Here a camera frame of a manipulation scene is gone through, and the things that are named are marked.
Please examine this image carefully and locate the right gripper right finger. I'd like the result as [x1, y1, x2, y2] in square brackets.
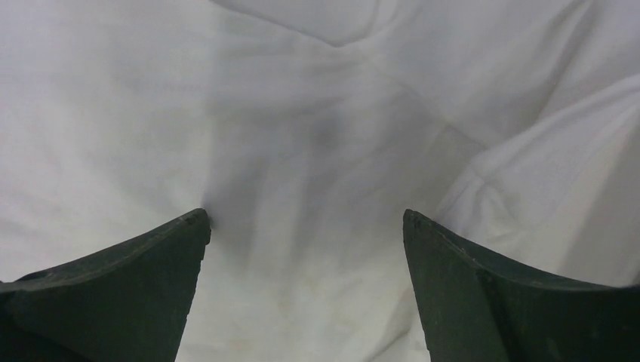
[403, 210, 639, 361]

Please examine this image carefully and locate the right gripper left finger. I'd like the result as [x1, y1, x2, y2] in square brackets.
[1, 208, 211, 361]

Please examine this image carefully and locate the white t-shirt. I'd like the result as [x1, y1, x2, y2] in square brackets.
[1, 1, 639, 361]

